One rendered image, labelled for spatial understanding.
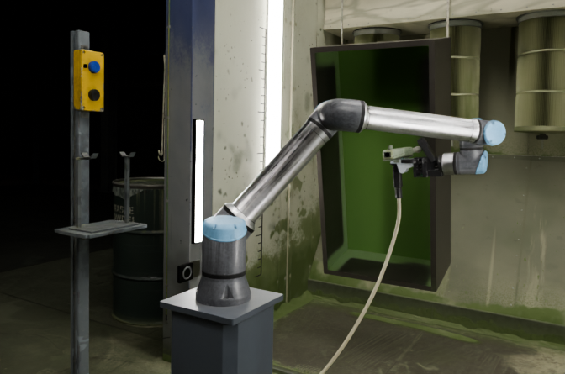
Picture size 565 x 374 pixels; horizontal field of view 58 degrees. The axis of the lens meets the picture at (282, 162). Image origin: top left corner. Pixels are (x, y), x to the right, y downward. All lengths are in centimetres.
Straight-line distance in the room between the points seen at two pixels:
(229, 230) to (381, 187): 140
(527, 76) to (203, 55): 196
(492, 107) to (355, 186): 133
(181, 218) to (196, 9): 105
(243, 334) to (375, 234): 150
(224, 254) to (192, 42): 127
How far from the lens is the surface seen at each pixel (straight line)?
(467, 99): 358
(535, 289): 348
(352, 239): 311
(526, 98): 349
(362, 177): 296
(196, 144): 261
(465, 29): 363
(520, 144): 387
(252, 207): 190
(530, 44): 354
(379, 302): 363
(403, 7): 369
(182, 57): 267
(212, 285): 176
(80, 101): 236
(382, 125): 185
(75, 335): 260
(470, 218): 369
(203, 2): 275
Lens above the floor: 120
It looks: 3 degrees down
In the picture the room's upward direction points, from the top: 1 degrees clockwise
